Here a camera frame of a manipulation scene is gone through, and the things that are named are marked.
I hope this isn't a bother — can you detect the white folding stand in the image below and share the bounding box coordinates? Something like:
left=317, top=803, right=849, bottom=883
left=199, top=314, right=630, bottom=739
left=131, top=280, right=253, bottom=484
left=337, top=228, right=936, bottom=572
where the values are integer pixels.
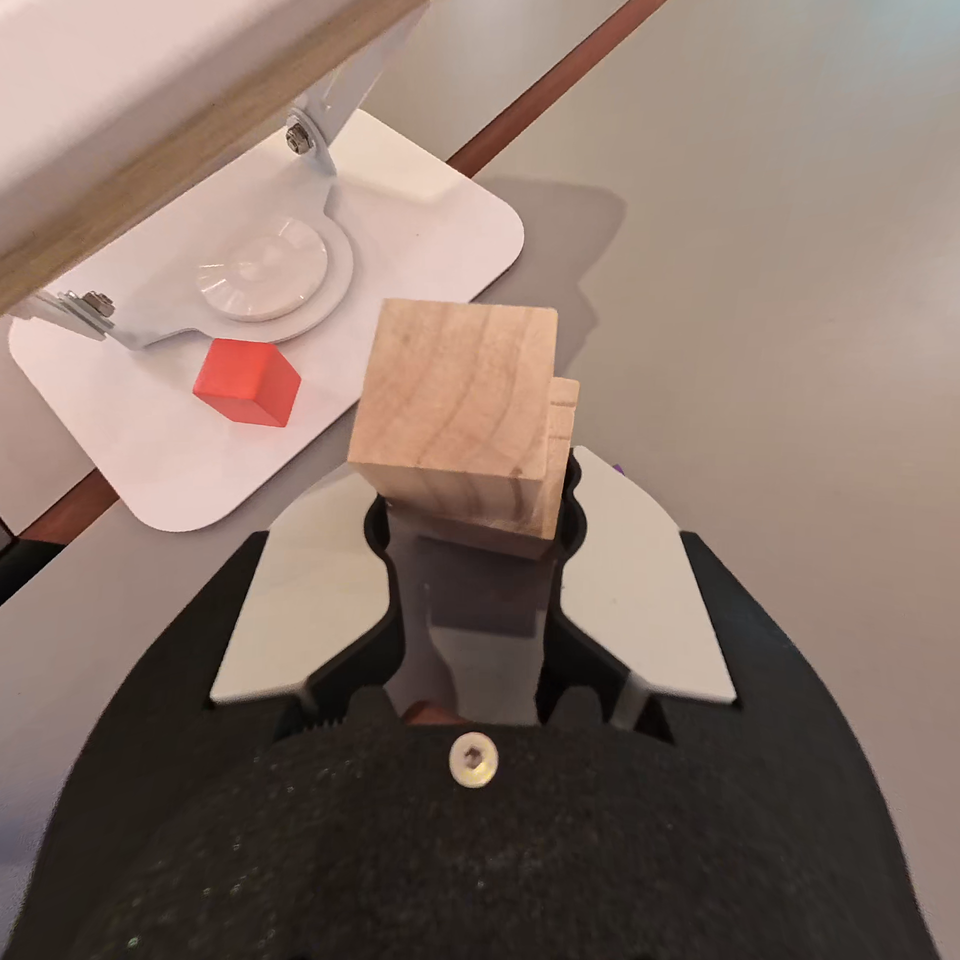
left=8, top=105, right=526, bottom=534

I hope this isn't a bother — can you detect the red wooden cube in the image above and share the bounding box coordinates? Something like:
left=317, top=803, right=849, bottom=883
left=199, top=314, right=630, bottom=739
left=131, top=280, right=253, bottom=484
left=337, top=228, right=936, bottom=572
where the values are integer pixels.
left=192, top=338, right=303, bottom=429

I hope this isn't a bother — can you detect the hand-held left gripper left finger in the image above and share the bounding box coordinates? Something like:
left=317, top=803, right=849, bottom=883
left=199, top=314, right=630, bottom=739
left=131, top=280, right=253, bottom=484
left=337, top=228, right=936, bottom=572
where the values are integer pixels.
left=210, top=465, right=406, bottom=709

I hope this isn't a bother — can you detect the large wooden cube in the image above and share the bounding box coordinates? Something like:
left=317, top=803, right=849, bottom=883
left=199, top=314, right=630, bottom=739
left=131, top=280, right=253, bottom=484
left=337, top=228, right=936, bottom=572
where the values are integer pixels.
left=387, top=375, right=585, bottom=562

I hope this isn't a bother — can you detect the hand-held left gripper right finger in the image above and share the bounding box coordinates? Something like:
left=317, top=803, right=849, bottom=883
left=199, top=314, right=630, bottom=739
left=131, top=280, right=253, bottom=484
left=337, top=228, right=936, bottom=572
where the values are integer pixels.
left=543, top=446, right=739, bottom=712

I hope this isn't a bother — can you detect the medium wooden cube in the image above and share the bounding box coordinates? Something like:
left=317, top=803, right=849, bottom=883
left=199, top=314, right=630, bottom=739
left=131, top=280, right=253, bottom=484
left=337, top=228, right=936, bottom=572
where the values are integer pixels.
left=348, top=297, right=561, bottom=535

